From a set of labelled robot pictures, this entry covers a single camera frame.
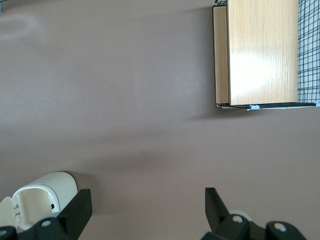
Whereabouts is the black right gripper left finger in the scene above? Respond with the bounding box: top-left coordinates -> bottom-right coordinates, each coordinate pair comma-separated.
0,188 -> 94,240

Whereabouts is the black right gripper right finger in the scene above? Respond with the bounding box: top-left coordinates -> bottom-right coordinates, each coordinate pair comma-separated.
201,186 -> 307,240

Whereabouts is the small cream trash can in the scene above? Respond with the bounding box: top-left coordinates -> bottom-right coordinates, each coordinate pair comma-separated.
0,171 -> 79,231

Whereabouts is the wooden shelf with wire mesh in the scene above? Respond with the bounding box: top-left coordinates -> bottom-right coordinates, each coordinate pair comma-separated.
211,0 -> 320,111

